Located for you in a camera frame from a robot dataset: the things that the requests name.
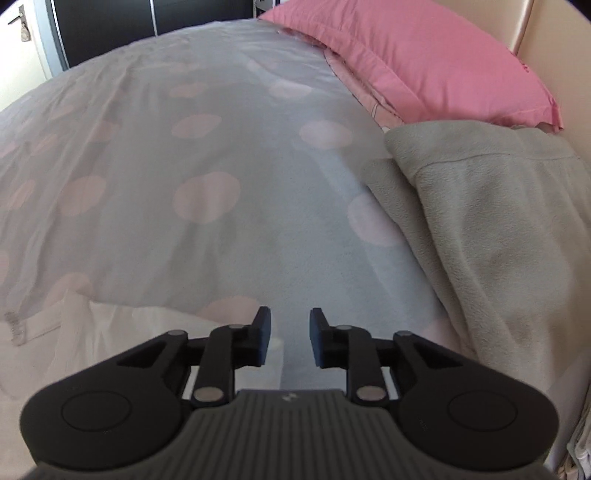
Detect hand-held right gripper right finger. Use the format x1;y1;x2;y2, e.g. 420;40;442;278
309;306;463;408

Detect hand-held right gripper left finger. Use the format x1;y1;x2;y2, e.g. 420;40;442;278
117;306;272;408

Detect white shirt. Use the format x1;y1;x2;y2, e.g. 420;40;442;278
0;290;283;400

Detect grey pink-dotted bedsheet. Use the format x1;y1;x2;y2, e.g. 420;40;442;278
0;21;444;393

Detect beige fleece blanket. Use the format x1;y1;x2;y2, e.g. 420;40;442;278
362;121;591;407

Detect light pink patterned pillow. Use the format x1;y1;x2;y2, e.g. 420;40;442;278
323;48;404;134

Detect dark wardrobe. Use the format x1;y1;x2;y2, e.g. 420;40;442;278
45;0;259;71

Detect beige padded headboard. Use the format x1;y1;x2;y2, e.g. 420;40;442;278
443;0;591;153

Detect white door with handle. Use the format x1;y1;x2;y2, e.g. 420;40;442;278
0;0;52;112

